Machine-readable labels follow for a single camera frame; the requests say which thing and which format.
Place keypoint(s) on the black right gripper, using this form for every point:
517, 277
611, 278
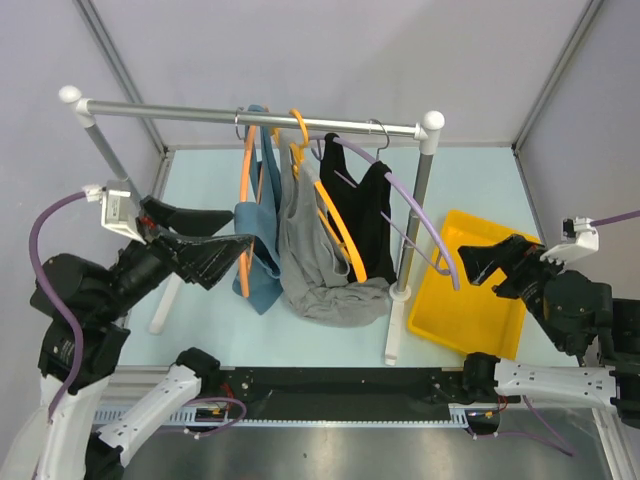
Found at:
512, 255

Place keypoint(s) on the black tank top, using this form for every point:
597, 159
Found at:
363, 205

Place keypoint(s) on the orange hanger with metal hook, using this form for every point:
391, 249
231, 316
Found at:
246, 200

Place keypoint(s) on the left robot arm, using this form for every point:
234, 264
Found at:
81, 348

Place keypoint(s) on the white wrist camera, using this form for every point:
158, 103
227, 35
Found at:
580, 239
118, 212

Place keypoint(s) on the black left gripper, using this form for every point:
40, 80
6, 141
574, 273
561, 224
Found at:
202, 254

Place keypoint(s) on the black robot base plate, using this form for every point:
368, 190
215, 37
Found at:
353, 392

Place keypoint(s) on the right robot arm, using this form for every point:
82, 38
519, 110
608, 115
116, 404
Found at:
574, 313

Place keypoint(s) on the grey tank top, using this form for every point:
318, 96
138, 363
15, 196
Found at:
314, 272

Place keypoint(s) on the yellow plastic bin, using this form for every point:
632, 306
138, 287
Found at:
471, 319

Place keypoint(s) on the purple plastic hanger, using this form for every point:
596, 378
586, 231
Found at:
400, 195

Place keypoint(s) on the silver white clothes rack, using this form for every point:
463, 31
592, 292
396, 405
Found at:
85, 110

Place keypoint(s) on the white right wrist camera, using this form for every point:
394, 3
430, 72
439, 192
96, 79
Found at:
580, 239

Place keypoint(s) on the blue tank top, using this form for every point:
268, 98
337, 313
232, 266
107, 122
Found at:
262, 220

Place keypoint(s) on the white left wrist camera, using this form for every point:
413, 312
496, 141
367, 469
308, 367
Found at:
118, 212

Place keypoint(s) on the white slotted cable duct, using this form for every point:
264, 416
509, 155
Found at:
208, 417

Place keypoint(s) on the orange plastic hanger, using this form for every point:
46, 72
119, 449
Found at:
328, 212

